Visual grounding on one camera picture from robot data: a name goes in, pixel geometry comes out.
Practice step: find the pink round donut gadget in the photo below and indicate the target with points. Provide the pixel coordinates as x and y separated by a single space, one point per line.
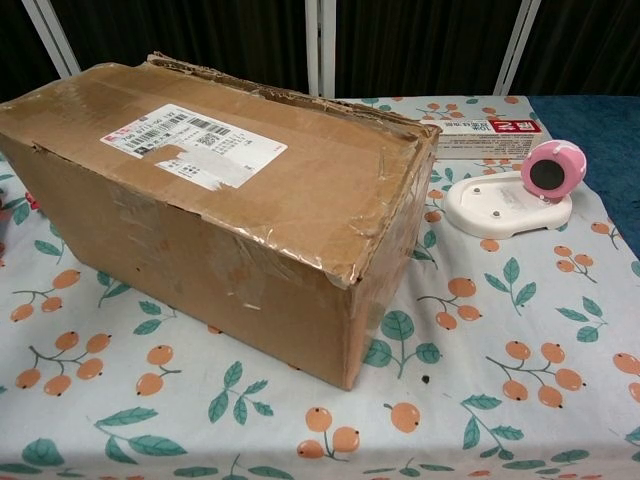
560 165

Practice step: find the white oval plastic base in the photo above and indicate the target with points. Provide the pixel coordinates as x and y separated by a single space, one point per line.
490 210

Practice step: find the blue table cover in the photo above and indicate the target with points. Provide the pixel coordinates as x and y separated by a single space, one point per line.
600 130

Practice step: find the brown cardboard shipping box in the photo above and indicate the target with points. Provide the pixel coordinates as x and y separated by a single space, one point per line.
200 250

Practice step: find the floral orange fruit tablecloth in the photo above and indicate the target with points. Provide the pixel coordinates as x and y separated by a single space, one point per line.
500 325

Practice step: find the white screen frame post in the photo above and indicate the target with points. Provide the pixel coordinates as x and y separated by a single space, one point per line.
517 45
50 25
320 45

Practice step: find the long white food wrap box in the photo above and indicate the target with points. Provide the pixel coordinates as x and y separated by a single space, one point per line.
480 145

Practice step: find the black pleated screen panel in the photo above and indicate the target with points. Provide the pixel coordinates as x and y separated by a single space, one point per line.
590 40
425 40
15 30
200 25

